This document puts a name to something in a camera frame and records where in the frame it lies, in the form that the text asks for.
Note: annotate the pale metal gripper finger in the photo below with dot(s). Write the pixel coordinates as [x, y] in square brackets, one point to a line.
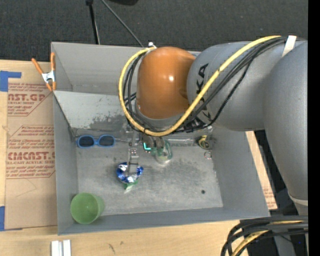
[133, 160]

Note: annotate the blue and white packet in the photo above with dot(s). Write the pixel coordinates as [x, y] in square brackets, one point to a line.
[122, 173]

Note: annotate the clear glass cup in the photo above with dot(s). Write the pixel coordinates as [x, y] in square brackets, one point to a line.
[165, 156]

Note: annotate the grey metal bin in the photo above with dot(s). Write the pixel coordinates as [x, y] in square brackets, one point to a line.
[175, 182]

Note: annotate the blue sunglasses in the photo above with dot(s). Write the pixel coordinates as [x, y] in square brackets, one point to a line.
[86, 141]

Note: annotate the green plastic cup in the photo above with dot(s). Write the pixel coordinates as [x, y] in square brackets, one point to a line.
[86, 208]

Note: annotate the brown cardboard board red print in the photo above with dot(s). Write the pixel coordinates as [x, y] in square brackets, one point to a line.
[27, 140]

